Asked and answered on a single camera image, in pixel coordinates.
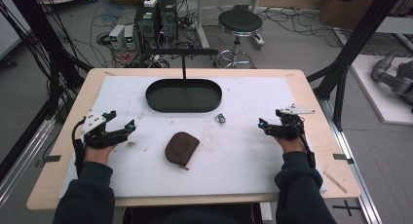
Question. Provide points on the light wooden table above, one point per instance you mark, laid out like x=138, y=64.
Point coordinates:
x=324, y=133

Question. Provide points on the person's left hand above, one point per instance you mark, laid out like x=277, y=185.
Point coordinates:
x=97, y=154

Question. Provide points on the black metal frame post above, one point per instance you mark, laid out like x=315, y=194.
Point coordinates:
x=357, y=39

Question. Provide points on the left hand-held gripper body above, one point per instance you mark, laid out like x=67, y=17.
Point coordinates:
x=97, y=138

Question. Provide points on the white table leg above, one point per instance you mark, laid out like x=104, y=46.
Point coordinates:
x=200, y=22

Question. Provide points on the black round stool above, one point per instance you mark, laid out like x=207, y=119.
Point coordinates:
x=240, y=21

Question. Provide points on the black T-shaped stand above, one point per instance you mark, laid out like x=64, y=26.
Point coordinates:
x=184, y=66

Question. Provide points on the person's right hand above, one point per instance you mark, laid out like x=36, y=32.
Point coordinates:
x=292, y=145

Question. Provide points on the brown zip pouch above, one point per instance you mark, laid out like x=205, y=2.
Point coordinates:
x=181, y=148

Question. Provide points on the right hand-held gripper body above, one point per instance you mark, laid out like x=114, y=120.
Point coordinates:
x=292, y=125

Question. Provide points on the white foam mat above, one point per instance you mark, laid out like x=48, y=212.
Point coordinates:
x=233, y=159

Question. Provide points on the grey power supply unit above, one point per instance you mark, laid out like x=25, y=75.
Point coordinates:
x=129, y=37
x=117, y=35

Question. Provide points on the white box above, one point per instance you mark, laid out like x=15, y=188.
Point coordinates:
x=151, y=0

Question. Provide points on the white floor board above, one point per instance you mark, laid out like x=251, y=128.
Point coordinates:
x=373, y=94

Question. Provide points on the black computer tower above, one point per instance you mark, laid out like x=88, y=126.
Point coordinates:
x=146, y=26
x=168, y=16

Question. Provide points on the black oval tray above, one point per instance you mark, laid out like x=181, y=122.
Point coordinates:
x=183, y=97

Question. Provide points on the thin wooden stick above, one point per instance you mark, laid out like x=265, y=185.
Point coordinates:
x=334, y=181

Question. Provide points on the small metal clip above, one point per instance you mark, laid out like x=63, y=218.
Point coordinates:
x=220, y=118

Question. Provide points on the cardboard box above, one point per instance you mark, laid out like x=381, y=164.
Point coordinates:
x=347, y=6

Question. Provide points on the dark tape strip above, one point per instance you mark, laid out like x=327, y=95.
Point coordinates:
x=342, y=157
x=52, y=158

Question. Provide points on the aluminium rail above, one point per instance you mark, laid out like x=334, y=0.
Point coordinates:
x=357, y=172
x=22, y=165

